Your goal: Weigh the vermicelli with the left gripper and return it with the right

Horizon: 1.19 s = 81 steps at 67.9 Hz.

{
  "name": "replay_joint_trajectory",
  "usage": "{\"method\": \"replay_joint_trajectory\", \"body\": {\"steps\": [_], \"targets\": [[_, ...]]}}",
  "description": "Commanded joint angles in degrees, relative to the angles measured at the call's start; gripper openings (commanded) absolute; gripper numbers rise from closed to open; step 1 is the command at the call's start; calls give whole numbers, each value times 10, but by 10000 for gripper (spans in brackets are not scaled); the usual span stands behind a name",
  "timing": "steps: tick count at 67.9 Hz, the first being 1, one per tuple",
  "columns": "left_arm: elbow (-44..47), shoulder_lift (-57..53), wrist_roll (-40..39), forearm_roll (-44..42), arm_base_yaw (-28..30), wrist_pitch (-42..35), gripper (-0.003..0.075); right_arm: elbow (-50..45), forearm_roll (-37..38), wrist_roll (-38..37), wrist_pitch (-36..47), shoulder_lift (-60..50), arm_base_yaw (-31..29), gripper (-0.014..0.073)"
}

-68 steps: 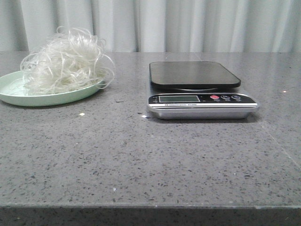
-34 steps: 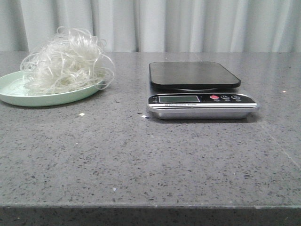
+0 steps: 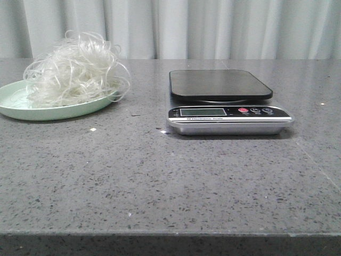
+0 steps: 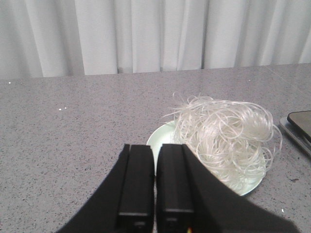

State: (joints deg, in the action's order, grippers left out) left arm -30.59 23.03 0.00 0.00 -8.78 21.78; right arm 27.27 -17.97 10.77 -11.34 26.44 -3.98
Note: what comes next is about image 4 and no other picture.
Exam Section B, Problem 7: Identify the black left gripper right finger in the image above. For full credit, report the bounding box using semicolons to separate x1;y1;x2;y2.
156;144;298;233

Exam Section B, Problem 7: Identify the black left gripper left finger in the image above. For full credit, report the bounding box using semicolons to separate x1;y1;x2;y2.
59;144;155;233

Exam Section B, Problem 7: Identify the white vermicelli noodle bundle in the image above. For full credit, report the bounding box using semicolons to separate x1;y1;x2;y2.
169;93;283;194

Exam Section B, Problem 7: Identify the light green round plate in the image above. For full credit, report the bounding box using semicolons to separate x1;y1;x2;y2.
146;121;263;196

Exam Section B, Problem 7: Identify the silver black kitchen scale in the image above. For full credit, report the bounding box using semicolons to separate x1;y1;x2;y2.
279;110;311;157

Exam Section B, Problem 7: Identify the white pleated curtain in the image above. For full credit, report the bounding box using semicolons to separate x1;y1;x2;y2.
0;0;311;79

